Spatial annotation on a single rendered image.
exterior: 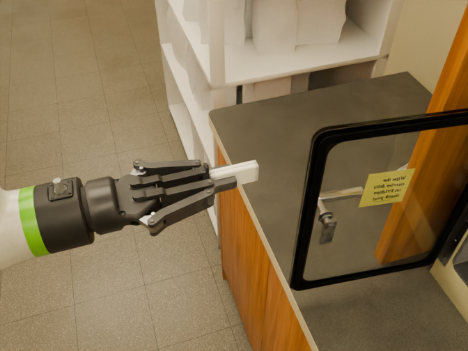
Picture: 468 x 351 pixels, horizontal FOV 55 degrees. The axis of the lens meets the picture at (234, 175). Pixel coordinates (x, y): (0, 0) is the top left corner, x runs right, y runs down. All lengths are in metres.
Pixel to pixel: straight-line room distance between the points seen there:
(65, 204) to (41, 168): 2.15
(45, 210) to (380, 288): 0.68
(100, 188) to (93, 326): 1.48
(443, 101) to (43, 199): 0.58
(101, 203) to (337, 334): 0.54
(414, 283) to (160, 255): 1.39
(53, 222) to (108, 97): 2.59
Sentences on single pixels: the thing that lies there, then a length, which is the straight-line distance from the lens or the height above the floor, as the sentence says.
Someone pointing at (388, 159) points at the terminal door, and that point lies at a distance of 0.69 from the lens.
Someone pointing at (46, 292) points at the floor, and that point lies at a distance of 2.20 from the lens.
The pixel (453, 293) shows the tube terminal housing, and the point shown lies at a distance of 1.02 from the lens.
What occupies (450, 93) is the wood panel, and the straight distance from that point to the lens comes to 0.74.
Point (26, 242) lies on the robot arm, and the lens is 0.60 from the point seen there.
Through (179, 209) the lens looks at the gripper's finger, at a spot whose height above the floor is 1.32.
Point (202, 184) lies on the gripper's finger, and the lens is 0.62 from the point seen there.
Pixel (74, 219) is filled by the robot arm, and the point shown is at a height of 1.33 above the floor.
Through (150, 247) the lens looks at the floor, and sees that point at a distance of 2.21.
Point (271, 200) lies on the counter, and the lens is 1.10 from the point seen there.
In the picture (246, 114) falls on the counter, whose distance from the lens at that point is 1.35.
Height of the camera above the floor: 1.77
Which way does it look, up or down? 45 degrees down
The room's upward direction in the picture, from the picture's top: straight up
